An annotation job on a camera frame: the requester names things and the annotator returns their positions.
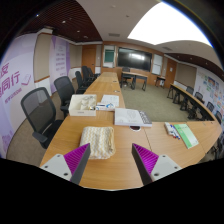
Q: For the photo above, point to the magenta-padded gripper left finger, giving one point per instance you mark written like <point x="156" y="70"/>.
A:
<point x="68" y="163"/>

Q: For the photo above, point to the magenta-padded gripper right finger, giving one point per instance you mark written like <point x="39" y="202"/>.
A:
<point x="153" y="165"/>

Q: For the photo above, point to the cream yellow zigzag towel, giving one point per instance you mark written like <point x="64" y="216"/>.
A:
<point x="97" y="141"/>

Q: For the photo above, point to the white marker pack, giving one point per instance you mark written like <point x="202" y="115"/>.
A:
<point x="171" y="130"/>

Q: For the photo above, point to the small dark round object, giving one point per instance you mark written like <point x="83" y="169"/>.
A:
<point x="135" y="128"/>

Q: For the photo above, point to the green booklet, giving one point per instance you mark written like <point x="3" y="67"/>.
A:
<point x="186" y="135"/>

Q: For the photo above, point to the flat white box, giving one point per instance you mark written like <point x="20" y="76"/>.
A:
<point x="130" y="117"/>

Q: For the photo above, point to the white compartment box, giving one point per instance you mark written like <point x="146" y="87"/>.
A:
<point x="81" y="108"/>

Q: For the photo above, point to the black mesh office chair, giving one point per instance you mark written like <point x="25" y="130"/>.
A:
<point x="38" y="111"/>
<point x="64" y="90"/>

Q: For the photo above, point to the white blue printed packet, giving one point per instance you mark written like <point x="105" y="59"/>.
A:
<point x="108" y="101"/>

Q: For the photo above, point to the long wooden side table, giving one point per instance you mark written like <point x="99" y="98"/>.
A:
<point x="191" y="100"/>

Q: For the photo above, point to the group of black chairs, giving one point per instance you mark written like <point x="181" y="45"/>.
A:
<point x="211" y="106"/>

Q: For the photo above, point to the row of black office chairs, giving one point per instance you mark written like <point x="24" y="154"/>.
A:
<point x="83" y="78"/>

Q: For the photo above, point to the dark-legged wooden desk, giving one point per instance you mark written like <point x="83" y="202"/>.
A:
<point x="135" y="76"/>

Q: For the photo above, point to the brown wooden door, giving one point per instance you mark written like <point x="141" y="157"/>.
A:
<point x="170" y="71"/>

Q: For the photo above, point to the bright ceiling light panel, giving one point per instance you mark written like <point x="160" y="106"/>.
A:
<point x="166" y="26"/>

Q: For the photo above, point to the colourful wall poster board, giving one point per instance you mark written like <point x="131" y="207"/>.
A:
<point x="211" y="86"/>

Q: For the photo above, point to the purple white wall banner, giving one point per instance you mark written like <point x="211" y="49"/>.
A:
<point x="60" y="63"/>

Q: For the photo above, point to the white wall board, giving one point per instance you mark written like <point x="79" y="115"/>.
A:
<point x="157" y="64"/>

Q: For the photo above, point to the large black wall screen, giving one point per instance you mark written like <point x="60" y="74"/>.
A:
<point x="134" y="59"/>

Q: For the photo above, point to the green framed wall board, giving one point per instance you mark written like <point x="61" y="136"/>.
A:
<point x="108" y="56"/>

